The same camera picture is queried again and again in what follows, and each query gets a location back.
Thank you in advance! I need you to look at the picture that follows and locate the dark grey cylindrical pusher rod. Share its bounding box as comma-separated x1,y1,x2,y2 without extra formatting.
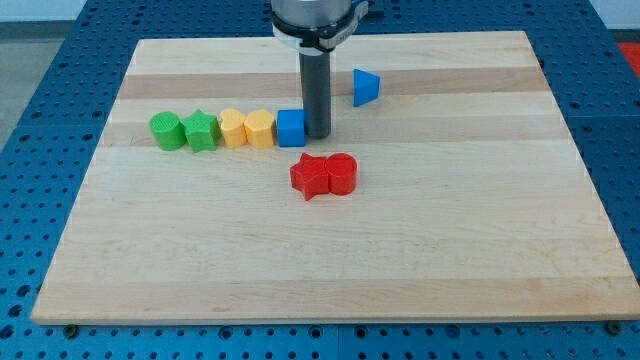
299,53,331,139

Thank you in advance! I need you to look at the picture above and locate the red star block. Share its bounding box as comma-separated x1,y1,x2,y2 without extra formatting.
289,153,329,201

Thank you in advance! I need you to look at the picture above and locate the green star block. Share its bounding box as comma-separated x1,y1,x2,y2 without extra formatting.
181,110,221,153

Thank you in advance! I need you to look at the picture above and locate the blue triangle block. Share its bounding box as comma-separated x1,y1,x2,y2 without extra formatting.
353,69,381,107

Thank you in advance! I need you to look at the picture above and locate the blue cube block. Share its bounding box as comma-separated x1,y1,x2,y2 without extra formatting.
276,109,306,147

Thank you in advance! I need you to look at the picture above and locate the yellow hexagon block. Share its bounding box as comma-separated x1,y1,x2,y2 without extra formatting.
244,110,275,149

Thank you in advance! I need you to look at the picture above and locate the yellow heart block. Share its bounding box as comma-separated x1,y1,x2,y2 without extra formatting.
220,108,247,149

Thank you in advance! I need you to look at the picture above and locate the red cylinder block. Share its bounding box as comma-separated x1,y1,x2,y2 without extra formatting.
325,153,357,195

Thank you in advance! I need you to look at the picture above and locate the green cylinder block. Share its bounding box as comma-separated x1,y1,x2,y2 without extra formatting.
149,111,186,151

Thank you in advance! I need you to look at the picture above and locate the wooden board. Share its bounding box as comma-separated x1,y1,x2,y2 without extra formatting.
31,31,639,325

